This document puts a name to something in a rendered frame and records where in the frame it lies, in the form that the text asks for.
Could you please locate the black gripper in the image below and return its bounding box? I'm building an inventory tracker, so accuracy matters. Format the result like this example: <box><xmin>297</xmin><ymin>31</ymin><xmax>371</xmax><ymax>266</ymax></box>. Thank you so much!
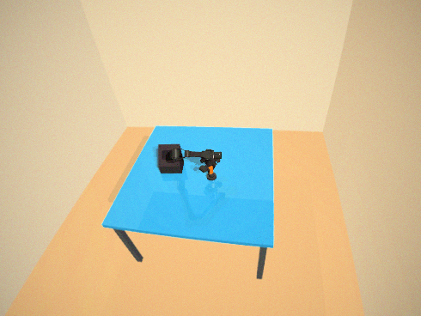
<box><xmin>199</xmin><ymin>159</ymin><xmax>221</xmax><ymax>173</ymax></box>

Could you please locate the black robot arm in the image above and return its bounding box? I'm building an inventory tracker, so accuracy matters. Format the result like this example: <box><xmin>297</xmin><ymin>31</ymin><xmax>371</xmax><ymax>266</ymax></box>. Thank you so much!
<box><xmin>168</xmin><ymin>148</ymin><xmax>222</xmax><ymax>164</ymax></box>

